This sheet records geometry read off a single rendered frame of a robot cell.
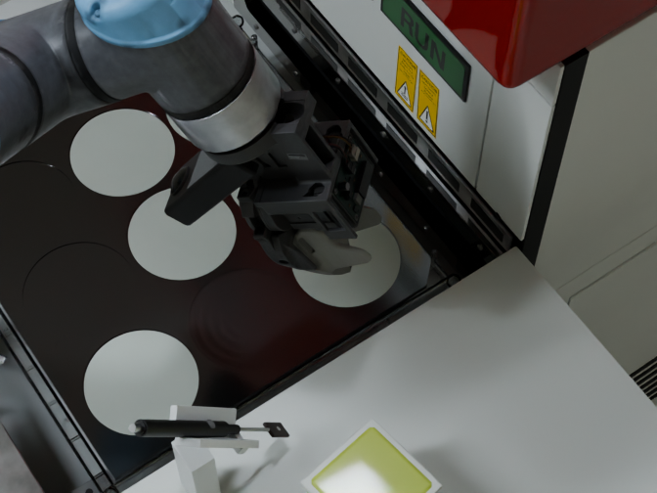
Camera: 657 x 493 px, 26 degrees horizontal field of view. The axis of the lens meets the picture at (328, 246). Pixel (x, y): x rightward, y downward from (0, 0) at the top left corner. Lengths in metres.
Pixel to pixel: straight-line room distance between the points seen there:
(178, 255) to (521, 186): 0.33
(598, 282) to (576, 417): 0.30
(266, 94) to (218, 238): 0.36
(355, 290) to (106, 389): 0.24
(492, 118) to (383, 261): 0.21
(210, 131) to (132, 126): 0.42
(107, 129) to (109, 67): 0.46
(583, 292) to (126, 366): 0.47
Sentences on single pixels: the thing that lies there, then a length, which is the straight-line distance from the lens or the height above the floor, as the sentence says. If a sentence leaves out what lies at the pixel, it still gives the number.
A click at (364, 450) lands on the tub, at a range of 1.07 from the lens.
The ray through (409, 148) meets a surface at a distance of 1.31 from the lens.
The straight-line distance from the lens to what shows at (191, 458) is 1.05.
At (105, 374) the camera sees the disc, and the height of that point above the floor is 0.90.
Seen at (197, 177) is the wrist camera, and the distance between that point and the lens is 1.06.
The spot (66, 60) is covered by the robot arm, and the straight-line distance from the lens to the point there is 0.94.
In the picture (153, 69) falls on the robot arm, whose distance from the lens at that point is 0.92.
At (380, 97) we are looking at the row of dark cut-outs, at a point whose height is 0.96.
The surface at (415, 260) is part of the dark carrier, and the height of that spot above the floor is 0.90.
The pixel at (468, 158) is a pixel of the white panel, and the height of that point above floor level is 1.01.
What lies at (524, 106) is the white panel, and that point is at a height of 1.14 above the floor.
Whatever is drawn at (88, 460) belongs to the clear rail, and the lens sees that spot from 1.22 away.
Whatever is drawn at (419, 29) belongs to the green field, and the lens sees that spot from 1.18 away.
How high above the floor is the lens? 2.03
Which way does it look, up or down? 60 degrees down
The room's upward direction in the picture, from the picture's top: straight up
